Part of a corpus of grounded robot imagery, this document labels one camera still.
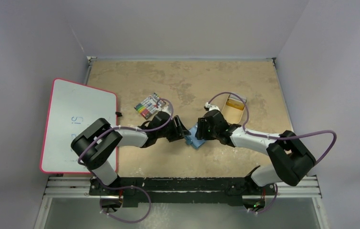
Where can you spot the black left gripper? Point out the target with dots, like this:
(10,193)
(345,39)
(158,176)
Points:
(177,133)

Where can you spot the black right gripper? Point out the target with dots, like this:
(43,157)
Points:
(201,132)

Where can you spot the blue card holder wallet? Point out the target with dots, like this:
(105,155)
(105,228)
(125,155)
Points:
(191,139)

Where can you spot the beige oval card tray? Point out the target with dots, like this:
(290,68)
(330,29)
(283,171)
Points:
(232,115)

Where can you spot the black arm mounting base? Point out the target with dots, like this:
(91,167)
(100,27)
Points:
(233,191)

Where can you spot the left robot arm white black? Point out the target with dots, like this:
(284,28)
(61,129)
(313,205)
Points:
(97,142)

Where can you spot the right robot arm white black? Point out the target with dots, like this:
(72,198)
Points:
(290,158)

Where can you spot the pack of coloured markers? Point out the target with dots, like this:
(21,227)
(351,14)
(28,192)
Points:
(149,106)

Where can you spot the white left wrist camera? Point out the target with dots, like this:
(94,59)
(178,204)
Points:
(167,109)

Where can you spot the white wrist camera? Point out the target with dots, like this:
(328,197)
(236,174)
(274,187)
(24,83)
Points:
(210,107)
(167,109)

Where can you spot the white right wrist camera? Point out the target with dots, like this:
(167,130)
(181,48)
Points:
(210,107)

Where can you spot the whiteboard with pink frame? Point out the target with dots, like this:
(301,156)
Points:
(72,108)

